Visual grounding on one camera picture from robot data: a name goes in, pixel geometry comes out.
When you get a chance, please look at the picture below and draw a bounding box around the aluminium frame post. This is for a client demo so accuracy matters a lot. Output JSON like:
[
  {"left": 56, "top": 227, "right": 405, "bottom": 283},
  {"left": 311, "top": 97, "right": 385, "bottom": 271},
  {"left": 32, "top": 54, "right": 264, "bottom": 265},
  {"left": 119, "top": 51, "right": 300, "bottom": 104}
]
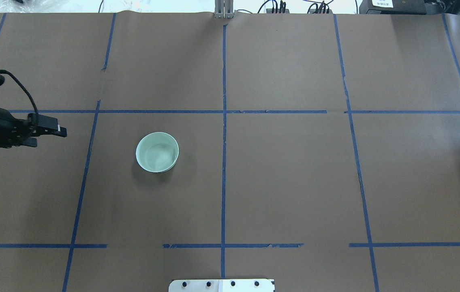
[{"left": 214, "top": 0, "right": 235, "bottom": 19}]

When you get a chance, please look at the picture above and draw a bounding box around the black labelled equipment case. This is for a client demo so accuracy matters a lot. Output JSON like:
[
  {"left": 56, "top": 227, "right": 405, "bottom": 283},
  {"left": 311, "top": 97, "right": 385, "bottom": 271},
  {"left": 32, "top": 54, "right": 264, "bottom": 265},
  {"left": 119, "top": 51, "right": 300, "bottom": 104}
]
[{"left": 359, "top": 0, "right": 460, "bottom": 15}]

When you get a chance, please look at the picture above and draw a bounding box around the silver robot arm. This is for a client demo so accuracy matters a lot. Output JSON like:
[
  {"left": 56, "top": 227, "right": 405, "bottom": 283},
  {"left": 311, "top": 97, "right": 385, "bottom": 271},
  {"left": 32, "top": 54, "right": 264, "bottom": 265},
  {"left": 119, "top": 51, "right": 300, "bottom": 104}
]
[{"left": 0, "top": 108, "right": 67, "bottom": 148}]

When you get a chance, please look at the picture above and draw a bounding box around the light green ceramic bowl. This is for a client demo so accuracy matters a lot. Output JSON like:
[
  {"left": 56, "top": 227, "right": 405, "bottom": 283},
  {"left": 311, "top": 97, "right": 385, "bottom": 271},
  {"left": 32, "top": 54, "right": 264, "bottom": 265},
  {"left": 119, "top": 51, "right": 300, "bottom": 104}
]
[{"left": 135, "top": 132, "right": 180, "bottom": 173}]

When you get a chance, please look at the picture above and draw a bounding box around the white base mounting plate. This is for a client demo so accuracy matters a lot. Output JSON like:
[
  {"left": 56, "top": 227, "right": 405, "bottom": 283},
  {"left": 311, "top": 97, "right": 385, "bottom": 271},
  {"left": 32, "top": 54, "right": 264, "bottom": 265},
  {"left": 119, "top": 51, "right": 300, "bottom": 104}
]
[{"left": 168, "top": 279, "right": 276, "bottom": 292}]

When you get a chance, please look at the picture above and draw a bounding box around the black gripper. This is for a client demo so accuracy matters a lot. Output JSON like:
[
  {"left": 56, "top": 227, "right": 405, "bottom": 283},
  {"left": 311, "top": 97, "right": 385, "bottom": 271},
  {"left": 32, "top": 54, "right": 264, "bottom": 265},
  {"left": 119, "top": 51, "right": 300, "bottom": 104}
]
[{"left": 0, "top": 108, "right": 67, "bottom": 148}]

